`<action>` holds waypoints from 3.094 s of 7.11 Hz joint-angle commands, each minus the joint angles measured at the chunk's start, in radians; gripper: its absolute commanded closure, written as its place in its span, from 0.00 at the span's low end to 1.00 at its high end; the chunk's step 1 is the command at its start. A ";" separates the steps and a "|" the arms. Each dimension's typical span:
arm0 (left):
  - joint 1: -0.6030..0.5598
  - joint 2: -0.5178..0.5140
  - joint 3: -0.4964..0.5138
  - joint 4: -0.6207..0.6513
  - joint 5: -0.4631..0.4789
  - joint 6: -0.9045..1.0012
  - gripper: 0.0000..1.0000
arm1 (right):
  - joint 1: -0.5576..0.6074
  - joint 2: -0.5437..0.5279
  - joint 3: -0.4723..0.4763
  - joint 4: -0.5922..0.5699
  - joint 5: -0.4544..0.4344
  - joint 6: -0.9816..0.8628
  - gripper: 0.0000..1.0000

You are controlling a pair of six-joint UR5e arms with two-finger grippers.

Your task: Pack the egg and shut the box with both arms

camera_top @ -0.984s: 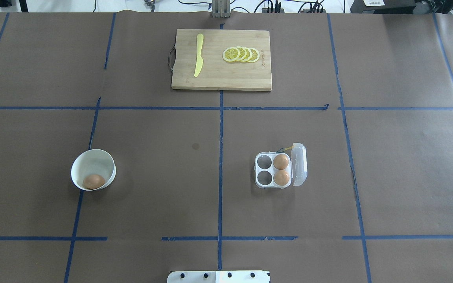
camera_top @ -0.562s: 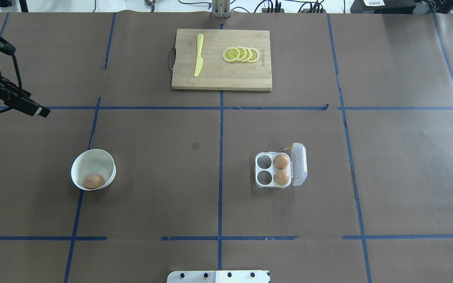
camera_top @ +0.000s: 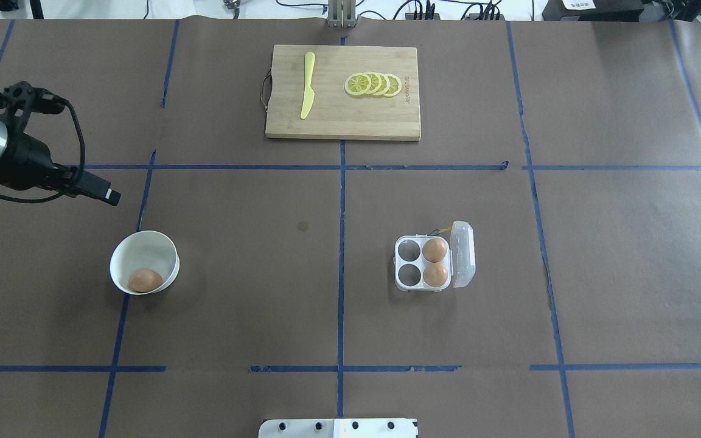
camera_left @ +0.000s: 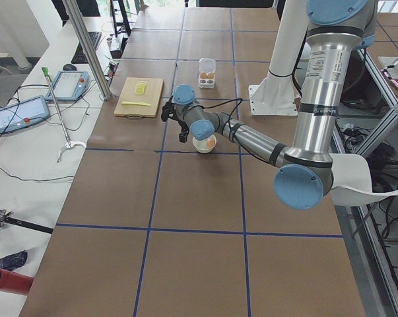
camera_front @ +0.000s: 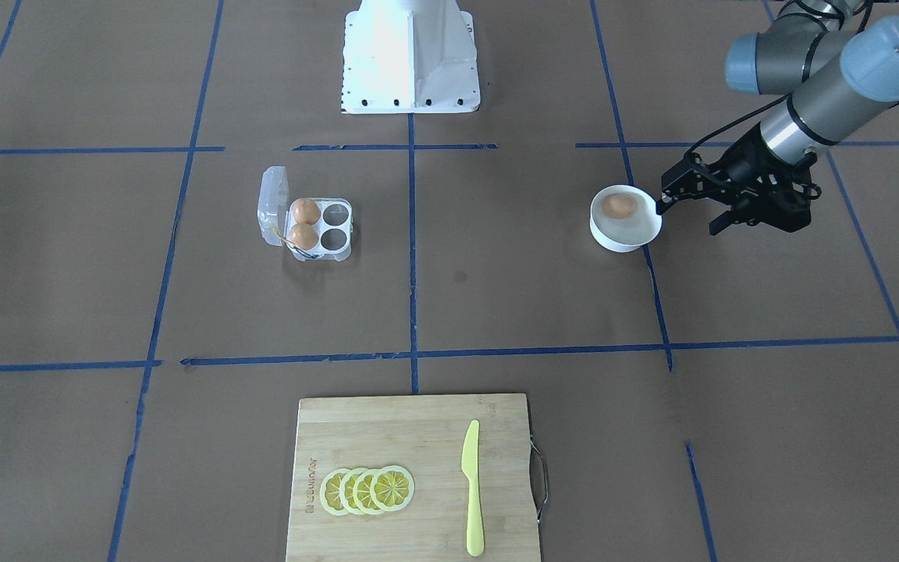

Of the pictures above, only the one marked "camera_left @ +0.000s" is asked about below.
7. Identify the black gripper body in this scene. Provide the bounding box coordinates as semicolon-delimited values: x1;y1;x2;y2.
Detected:
176;118;189;135

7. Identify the brown egg from bowl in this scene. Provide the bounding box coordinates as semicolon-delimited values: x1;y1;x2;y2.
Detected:
206;139;216;148

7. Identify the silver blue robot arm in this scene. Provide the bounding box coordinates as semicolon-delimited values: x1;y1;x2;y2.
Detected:
161;1;378;209

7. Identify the clear plastic egg box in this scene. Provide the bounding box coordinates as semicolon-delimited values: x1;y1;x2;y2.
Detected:
198;58;216;88

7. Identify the white ceramic bowl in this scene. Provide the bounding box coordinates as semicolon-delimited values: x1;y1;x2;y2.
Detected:
192;135;217;154

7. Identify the bamboo cutting board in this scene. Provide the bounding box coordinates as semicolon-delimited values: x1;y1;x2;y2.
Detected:
114;77;164;118

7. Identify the yellow lemon slice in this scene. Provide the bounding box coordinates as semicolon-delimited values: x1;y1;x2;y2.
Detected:
135;86;145;95

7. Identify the yellow plastic knife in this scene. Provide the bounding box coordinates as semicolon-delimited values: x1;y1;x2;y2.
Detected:
121;101;151;106

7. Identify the far teach pendant tablet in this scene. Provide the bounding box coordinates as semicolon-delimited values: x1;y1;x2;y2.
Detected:
51;71;89;103

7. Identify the teach pendant tablet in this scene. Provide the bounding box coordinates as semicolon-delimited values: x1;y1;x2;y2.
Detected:
0;96;50;134
51;71;89;103

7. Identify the black keyboard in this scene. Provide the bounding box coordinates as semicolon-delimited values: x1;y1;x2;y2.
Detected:
70;30;102;65

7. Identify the black computer mouse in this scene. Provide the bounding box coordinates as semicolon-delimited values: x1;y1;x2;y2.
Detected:
62;63;77;71

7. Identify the near teach pendant tablet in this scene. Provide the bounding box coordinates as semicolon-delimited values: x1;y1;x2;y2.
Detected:
0;96;50;134

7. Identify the white plastic sheet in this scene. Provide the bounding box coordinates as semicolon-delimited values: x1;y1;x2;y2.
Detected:
330;153;398;207

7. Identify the black tripod bar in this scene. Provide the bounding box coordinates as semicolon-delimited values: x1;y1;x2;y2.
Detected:
0;209;53;234

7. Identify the dark blue crumpled cloth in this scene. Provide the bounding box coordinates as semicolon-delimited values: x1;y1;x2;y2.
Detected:
0;250;28;271

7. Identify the red cylinder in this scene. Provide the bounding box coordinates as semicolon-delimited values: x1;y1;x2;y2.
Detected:
0;268;34;295

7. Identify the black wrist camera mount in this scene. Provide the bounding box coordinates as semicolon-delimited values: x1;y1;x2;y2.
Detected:
161;100;174;122

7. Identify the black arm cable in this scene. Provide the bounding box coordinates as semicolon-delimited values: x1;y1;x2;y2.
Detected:
198;97;252;146

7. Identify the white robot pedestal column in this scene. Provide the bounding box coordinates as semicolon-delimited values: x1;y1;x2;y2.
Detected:
249;0;309;116

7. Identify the aluminium frame post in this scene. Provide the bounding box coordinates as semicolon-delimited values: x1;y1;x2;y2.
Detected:
63;0;112;100

